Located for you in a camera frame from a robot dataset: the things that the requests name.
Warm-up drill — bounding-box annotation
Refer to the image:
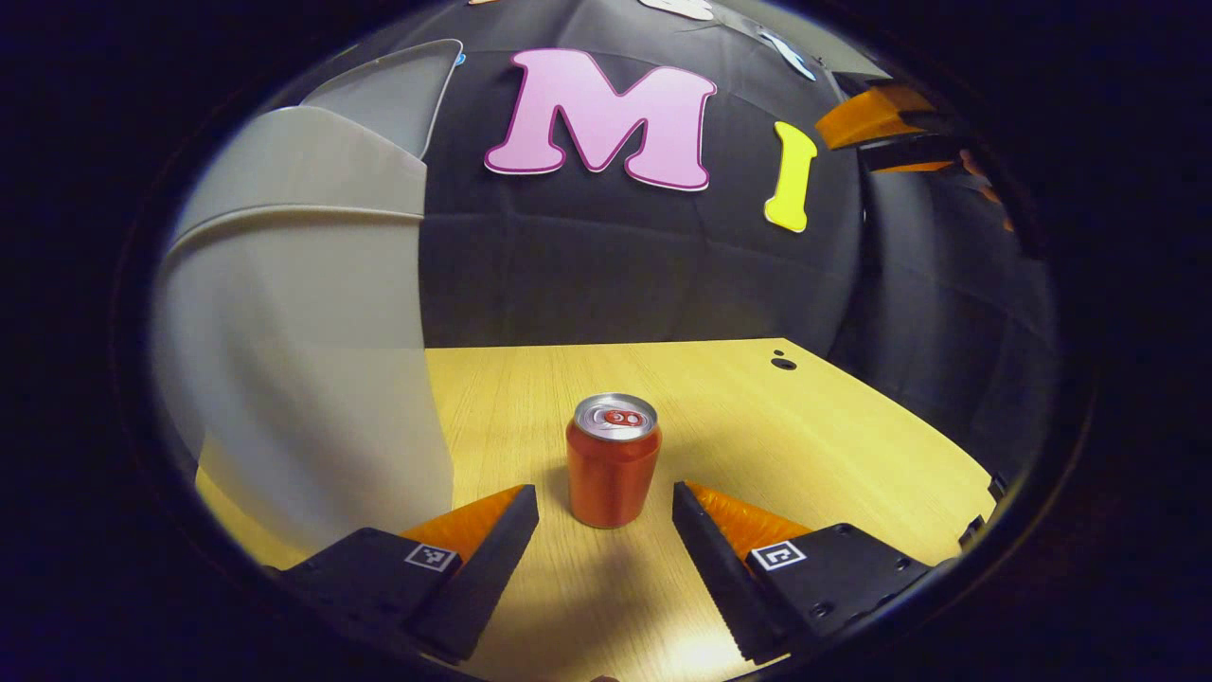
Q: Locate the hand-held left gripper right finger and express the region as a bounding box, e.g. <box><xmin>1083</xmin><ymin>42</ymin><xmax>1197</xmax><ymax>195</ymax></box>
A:
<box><xmin>671</xmin><ymin>480</ymin><xmax>938</xmax><ymax>664</ymax></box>

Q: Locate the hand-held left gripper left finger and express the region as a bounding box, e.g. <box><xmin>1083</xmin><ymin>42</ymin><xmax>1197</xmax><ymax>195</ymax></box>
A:
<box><xmin>270</xmin><ymin>484</ymin><xmax>541</xmax><ymax>664</ymax></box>

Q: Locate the red pop can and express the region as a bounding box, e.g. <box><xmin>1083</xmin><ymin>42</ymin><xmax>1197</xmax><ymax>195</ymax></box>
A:
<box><xmin>565</xmin><ymin>392</ymin><xmax>663</xmax><ymax>529</ymax></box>

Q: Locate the white desktop garbage bin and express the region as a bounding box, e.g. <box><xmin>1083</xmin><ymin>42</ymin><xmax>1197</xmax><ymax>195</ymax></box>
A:
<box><xmin>151</xmin><ymin>38</ymin><xmax>465</xmax><ymax>560</ymax></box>

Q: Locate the wooden desktop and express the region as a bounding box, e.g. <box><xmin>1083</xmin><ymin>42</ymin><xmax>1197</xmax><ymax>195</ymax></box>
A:
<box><xmin>194</xmin><ymin>337</ymin><xmax>1000</xmax><ymax>682</ymax></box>

